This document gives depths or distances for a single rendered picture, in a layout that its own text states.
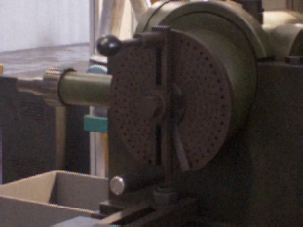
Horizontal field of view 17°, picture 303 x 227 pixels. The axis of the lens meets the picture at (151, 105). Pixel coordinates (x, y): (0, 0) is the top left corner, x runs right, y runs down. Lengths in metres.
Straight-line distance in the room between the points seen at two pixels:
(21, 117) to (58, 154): 0.24
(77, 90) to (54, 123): 2.89
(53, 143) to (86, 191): 0.59
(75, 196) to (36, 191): 0.15
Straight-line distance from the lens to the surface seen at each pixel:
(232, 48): 1.34
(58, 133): 4.34
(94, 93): 1.41
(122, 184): 1.24
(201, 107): 1.29
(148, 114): 1.28
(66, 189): 3.85
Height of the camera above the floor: 1.37
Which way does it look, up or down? 8 degrees down
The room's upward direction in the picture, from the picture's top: straight up
